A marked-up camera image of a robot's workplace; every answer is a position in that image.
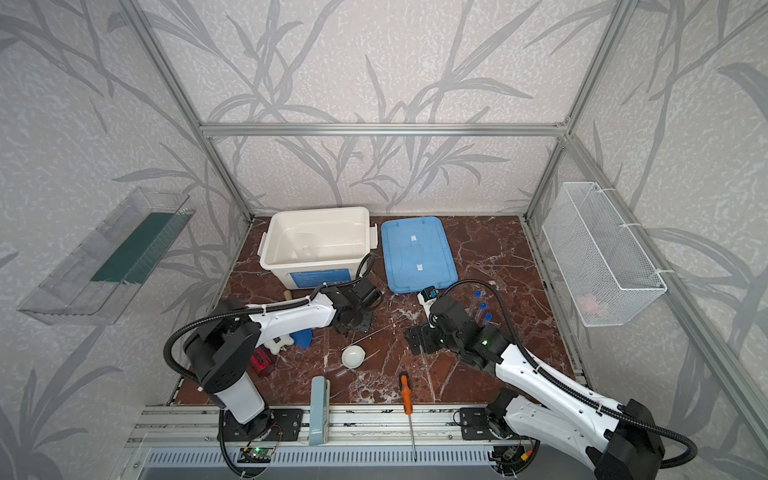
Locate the thin metal rod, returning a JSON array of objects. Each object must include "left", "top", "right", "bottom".
[{"left": 342, "top": 323, "right": 397, "bottom": 351}]

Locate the white plastic storage bin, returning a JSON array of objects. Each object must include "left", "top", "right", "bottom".
[{"left": 257, "top": 207, "right": 378, "bottom": 290}]

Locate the blue plastic bin lid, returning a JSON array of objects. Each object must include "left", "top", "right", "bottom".
[{"left": 381, "top": 216, "right": 458, "bottom": 294}]

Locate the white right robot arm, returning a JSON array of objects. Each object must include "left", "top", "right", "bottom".
[{"left": 406, "top": 288, "right": 698, "bottom": 479}]

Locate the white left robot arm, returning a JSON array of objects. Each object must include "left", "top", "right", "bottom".
[{"left": 163, "top": 278, "right": 382, "bottom": 426}]

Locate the white molecule model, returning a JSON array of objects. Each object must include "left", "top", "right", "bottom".
[{"left": 264, "top": 335, "right": 295, "bottom": 356}]

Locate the red black lighter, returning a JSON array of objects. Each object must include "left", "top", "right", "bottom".
[{"left": 250, "top": 346, "right": 277, "bottom": 378}]

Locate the grey teal bar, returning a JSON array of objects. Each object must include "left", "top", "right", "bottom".
[{"left": 308, "top": 376, "right": 330, "bottom": 446}]

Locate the green circuit board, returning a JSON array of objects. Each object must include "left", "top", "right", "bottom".
[{"left": 237, "top": 447, "right": 275, "bottom": 464}]

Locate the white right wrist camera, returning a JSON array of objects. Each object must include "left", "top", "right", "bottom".
[{"left": 417, "top": 286, "right": 439, "bottom": 318}]

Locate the wooden handled blue brush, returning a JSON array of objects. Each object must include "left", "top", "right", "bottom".
[{"left": 284, "top": 290, "right": 314, "bottom": 350}]

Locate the orange handled screwdriver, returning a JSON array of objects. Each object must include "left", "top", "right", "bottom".
[{"left": 399, "top": 372, "right": 418, "bottom": 462}]

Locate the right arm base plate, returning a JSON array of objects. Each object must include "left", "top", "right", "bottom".
[{"left": 453, "top": 407, "right": 509, "bottom": 441}]

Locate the aluminium frame profile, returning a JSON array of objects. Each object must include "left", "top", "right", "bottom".
[{"left": 119, "top": 1, "right": 767, "bottom": 448}]

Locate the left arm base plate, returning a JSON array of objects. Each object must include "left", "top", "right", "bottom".
[{"left": 217, "top": 408, "right": 303, "bottom": 443}]

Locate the white wire mesh basket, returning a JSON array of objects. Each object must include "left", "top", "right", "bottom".
[{"left": 543, "top": 182, "right": 667, "bottom": 327}]

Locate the clear wall shelf green mat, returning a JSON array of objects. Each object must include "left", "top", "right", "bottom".
[{"left": 18, "top": 187, "right": 196, "bottom": 326}]

